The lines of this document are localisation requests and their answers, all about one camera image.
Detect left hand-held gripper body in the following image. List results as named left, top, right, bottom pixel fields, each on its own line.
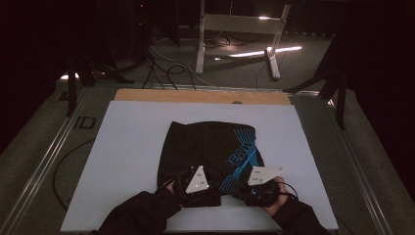
left=171, top=164, right=222, bottom=206

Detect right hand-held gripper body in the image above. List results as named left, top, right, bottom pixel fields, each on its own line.
left=239, top=165, right=286, bottom=208

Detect black shorts with blue print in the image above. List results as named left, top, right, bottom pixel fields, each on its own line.
left=157, top=120, right=264, bottom=209

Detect person's right hand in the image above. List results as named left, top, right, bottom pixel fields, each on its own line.
left=261, top=176, right=289, bottom=216

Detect white board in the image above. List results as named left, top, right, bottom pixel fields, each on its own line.
left=61, top=100, right=340, bottom=233

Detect dark metal stand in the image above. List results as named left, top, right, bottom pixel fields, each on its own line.
left=283, top=32, right=348, bottom=130
left=65, top=55, right=135, bottom=118

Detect dark curtain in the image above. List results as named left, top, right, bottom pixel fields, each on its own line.
left=0, top=0, right=115, bottom=155
left=346, top=0, right=415, bottom=204

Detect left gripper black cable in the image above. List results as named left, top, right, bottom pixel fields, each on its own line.
left=159, top=169, right=190, bottom=192

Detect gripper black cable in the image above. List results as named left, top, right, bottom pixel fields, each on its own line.
left=277, top=181, right=300, bottom=199
left=159, top=169, right=190, bottom=192

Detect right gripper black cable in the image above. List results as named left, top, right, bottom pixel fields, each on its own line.
left=277, top=181, right=300, bottom=199

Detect metal floor rail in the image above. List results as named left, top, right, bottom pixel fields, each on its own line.
left=0, top=87, right=91, bottom=235
left=327, top=97, right=394, bottom=235

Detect black looped floor cable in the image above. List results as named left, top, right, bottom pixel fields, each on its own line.
left=140, top=48, right=198, bottom=91

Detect white floor cable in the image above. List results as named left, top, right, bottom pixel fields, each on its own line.
left=148, top=43, right=229, bottom=90

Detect thin black floor cable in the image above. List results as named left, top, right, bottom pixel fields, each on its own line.
left=52, top=138, right=96, bottom=212

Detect white desk frame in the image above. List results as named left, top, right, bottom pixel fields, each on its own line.
left=195, top=0, right=292, bottom=81

